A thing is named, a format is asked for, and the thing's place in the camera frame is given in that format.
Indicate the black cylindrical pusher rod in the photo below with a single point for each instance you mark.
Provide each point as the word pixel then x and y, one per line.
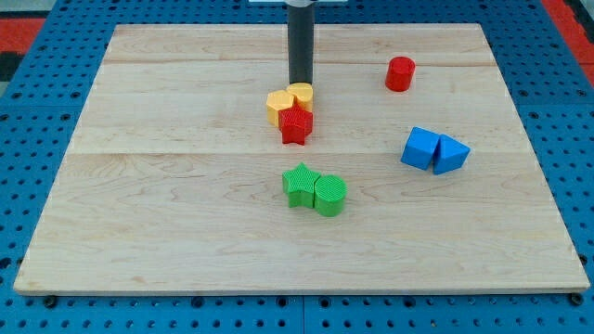
pixel 301 32

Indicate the silver rod mount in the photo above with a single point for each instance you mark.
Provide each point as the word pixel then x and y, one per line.
pixel 299 2

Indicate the yellow heart block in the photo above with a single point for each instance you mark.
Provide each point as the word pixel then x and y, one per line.
pixel 303 93

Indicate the red star block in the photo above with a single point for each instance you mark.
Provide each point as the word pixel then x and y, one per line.
pixel 295 125

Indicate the green star block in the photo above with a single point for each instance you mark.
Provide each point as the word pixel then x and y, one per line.
pixel 299 186

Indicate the yellow hexagon block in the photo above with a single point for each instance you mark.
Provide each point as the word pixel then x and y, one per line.
pixel 275 102

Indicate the red cylinder block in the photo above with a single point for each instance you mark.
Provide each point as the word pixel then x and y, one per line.
pixel 400 73

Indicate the blue cube block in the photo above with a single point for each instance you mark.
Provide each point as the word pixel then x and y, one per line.
pixel 419 148

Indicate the green cylinder block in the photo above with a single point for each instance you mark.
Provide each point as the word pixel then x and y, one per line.
pixel 330 194

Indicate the wooden board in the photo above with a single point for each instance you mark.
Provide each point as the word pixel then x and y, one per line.
pixel 172 181

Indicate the blue triangle block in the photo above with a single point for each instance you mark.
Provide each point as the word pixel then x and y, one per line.
pixel 449 155

